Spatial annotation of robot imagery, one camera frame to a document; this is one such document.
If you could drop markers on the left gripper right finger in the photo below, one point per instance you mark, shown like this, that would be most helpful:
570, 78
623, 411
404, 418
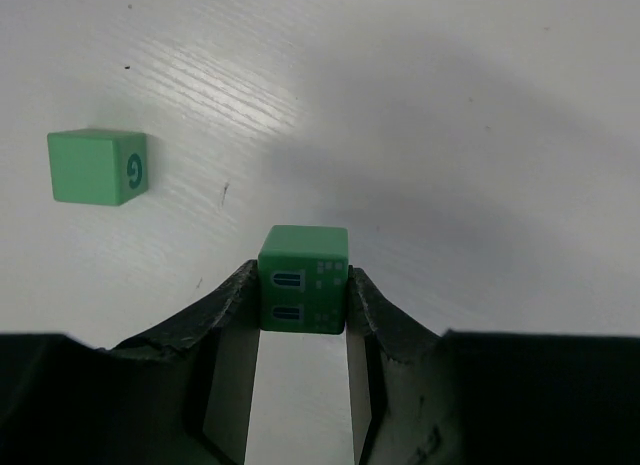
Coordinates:
464, 397

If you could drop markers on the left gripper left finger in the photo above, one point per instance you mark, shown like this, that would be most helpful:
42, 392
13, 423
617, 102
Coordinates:
179, 392

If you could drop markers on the small green cube block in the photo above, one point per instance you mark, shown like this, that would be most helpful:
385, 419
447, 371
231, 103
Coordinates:
98, 166

